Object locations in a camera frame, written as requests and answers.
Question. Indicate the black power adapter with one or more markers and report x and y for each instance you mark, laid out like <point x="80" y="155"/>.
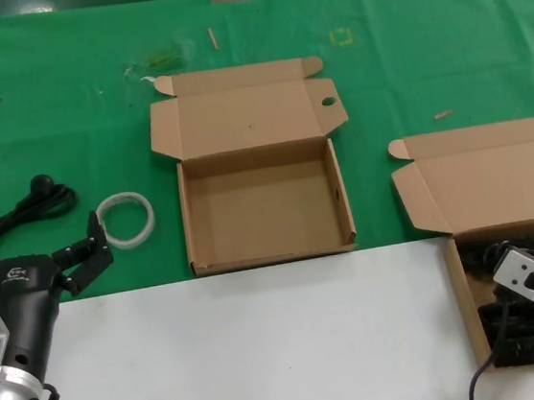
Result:
<point x="524" y="339"/>

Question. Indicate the green table cloth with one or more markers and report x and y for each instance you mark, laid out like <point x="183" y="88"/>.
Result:
<point x="45" y="114"/>

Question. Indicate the short wooden chip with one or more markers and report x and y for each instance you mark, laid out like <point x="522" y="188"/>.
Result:
<point x="444" y="114"/>

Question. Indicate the clear plastic scrap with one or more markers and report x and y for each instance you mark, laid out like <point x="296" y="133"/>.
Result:
<point x="159" y="58"/>

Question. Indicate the translucent tape roll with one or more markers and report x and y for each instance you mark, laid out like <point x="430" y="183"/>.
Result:
<point x="127" y="242"/>

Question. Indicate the open brown cardboard box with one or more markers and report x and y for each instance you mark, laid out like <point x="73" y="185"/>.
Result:
<point x="487" y="184"/>

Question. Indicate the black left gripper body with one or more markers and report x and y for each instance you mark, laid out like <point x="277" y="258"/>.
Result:
<point x="28" y="304"/>

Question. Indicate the cardboard box with holed flap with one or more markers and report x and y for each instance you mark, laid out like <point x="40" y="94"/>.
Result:
<point x="258" y="210"/>

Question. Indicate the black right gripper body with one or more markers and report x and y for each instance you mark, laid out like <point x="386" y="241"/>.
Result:
<point x="504" y="294"/>

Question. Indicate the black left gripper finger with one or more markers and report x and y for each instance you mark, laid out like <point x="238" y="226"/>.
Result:
<point x="85" y="258"/>

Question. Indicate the thin wooden stick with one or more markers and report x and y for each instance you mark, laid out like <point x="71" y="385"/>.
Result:
<point x="213" y="38"/>

